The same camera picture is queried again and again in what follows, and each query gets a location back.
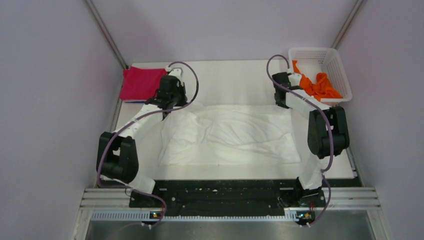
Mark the white t shirt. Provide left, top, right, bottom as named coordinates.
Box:
left=159, top=104, right=301, bottom=166

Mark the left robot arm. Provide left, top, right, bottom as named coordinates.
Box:
left=96, top=68, right=189, bottom=207

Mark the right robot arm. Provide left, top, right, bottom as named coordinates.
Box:
left=270, top=72, right=350, bottom=206

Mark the red folded t shirt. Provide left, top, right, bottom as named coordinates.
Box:
left=119, top=66, right=167, bottom=102

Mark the orange t shirt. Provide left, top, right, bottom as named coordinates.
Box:
left=292, top=60, right=343, bottom=101

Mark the white plastic basket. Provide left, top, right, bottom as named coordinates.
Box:
left=288, top=47, right=353, bottom=106

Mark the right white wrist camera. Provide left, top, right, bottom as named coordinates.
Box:
left=287, top=72, right=303, bottom=87

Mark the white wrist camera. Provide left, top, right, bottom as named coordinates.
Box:
left=165, top=67, right=183, bottom=82
left=287, top=72, right=303, bottom=87

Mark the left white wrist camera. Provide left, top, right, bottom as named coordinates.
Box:
left=165, top=67, right=183, bottom=82

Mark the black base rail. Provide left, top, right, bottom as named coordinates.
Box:
left=97, top=179, right=364, bottom=220

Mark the left aluminium frame post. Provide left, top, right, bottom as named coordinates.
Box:
left=82, top=0, right=129, bottom=70

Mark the aluminium frame post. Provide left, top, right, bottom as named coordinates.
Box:
left=82, top=0, right=129, bottom=70
left=331, top=0, right=367, bottom=49

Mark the right aluminium frame post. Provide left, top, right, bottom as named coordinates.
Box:
left=331, top=0, right=367, bottom=49

